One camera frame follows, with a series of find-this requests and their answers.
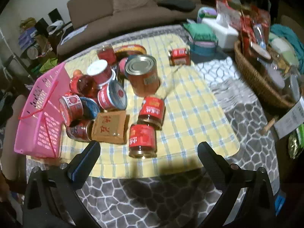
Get pink plastic basket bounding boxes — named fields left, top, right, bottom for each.
left=14, top=62, right=72, bottom=159

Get wooden stick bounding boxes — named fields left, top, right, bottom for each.
left=261, top=117, right=279, bottom=134

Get yellow checked cloth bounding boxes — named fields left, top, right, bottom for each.
left=26, top=34, right=240, bottom=178

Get large tin can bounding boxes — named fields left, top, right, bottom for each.
left=125, top=55, right=162, bottom=98

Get red tub white lid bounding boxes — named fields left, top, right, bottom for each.
left=87, top=60, right=116, bottom=86

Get wicker basket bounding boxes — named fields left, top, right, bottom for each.
left=234, top=40, right=297, bottom=110

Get teal and pink bowl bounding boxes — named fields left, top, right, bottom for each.
left=190, top=40, right=218, bottom=55

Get brown sofa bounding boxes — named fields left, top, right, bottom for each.
left=57, top=0, right=207, bottom=56

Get white paper label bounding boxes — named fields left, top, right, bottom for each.
left=274, top=102, right=304, bottom=139

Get green foil packet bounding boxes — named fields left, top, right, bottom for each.
left=288, top=125, right=304, bottom=159

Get round metal tin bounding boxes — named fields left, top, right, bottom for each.
left=27, top=44, right=41, bottom=59

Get brown chair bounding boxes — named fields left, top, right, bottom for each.
left=2, top=95, right=27, bottom=180

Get red snack bags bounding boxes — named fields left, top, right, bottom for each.
left=239, top=3, right=271, bottom=53

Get purple plastic container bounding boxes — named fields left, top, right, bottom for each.
left=197, top=7, right=218, bottom=22

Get red flat tin can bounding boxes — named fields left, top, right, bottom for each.
left=114, top=44, right=147, bottom=57

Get black box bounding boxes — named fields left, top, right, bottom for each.
left=49, top=8, right=61, bottom=21

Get green wipes packet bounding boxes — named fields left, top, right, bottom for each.
left=183, top=22, right=218, bottom=44

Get white paper sheet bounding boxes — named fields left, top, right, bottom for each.
left=61, top=26, right=86, bottom=44

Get teal cloth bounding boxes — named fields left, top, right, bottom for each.
left=270, top=24, right=304, bottom=68

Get red tub blue lid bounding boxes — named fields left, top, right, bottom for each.
left=79, top=97, right=100, bottom=120
left=98, top=81, right=127, bottom=111

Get brown sauce packet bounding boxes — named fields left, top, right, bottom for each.
left=91, top=110, right=130, bottom=144

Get white tissue box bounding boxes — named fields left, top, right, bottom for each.
left=202, top=13, right=239, bottom=50

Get white cap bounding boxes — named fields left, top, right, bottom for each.
left=47, top=20, right=64, bottom=33

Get red paper tub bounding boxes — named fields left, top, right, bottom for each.
left=118, top=55, right=133, bottom=76
left=59, top=94, right=83, bottom=126

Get gold-lid can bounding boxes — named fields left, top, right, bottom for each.
left=138, top=97, right=166, bottom=131

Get dark grey cushion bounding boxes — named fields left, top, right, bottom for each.
left=157, top=0, right=196, bottom=12

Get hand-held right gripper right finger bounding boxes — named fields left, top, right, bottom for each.
left=197, top=142, right=277, bottom=228

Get green bag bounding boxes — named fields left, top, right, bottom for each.
left=39, top=58, right=58, bottom=73

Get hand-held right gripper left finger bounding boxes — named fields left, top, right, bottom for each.
left=22, top=141, right=101, bottom=228

